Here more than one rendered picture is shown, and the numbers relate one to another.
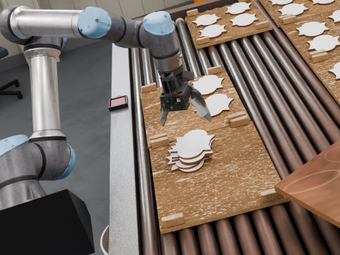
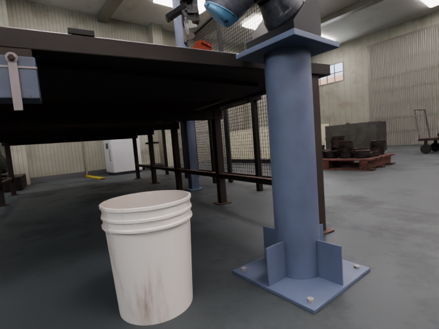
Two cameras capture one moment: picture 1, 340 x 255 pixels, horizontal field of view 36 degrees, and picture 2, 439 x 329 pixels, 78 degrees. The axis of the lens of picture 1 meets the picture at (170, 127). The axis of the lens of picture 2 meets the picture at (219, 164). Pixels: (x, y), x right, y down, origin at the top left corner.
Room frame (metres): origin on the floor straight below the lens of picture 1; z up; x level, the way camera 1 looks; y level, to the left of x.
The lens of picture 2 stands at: (2.04, 1.18, 0.54)
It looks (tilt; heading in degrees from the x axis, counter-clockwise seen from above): 5 degrees down; 237
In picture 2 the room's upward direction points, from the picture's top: 5 degrees counter-clockwise
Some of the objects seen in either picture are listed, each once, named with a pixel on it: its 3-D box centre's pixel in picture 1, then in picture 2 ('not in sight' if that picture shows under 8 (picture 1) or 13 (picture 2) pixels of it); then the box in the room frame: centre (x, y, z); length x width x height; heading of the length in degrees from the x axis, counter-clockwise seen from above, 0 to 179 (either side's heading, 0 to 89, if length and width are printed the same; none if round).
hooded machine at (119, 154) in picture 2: not in sight; (121, 144); (0.42, -5.37, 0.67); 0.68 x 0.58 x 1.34; 4
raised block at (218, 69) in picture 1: (214, 70); not in sight; (1.88, -0.23, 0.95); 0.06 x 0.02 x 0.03; 89
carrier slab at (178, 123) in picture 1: (190, 106); not in sight; (1.68, -0.09, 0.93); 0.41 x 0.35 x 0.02; 179
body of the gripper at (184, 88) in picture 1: (174, 87); (189, 12); (1.34, -0.04, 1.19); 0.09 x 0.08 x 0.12; 158
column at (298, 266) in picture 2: not in sight; (292, 163); (1.23, 0.46, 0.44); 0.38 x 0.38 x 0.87; 4
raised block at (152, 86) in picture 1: (149, 87); not in sight; (1.88, 0.04, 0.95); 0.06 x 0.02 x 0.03; 89
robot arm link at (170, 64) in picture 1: (169, 60); not in sight; (1.35, -0.05, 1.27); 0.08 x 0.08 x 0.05
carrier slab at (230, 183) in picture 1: (211, 171); not in sight; (1.27, -0.08, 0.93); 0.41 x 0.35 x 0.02; 178
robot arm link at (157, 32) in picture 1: (160, 34); not in sight; (1.35, -0.04, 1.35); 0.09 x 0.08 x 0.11; 48
